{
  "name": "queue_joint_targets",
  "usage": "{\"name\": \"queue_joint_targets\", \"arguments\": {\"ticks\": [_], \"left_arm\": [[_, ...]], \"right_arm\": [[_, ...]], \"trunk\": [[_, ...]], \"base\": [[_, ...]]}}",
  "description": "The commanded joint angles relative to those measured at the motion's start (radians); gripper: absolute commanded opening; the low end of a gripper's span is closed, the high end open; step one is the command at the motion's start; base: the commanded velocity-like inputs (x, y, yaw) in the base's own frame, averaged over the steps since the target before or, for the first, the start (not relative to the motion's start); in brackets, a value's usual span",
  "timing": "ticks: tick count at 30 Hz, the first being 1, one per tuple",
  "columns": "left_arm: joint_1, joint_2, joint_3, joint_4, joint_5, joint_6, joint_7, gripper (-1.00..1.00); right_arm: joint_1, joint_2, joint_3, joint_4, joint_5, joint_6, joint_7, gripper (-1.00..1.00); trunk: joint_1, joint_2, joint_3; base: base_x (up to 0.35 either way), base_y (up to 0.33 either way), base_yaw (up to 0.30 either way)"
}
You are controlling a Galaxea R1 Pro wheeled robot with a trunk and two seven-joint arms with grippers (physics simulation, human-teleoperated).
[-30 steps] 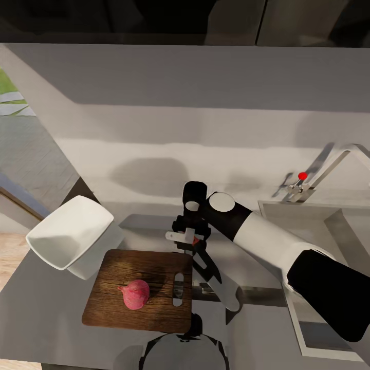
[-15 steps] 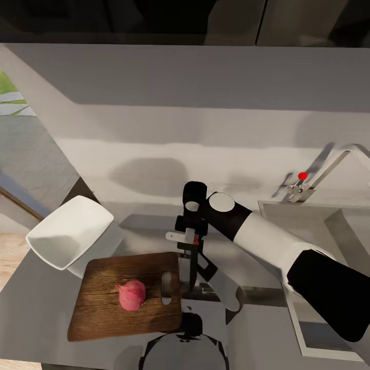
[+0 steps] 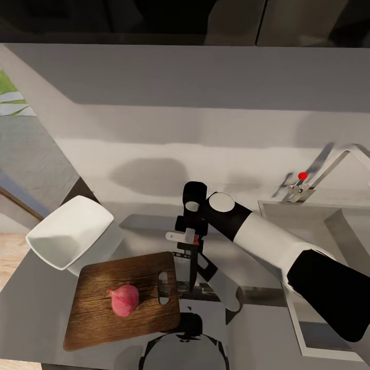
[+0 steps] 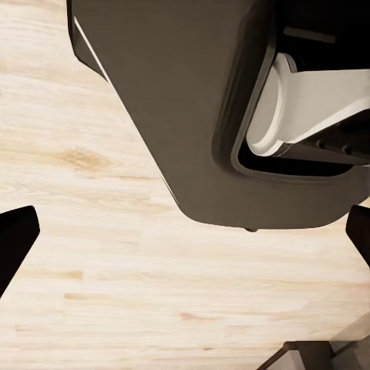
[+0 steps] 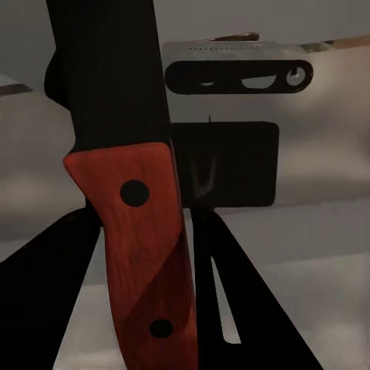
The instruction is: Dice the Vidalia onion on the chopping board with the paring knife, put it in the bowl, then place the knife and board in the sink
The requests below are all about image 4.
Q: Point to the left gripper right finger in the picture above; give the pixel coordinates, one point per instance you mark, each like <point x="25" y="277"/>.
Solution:
<point x="358" y="230"/>

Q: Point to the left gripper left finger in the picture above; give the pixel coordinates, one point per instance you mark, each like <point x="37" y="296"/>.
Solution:
<point x="19" y="229"/>

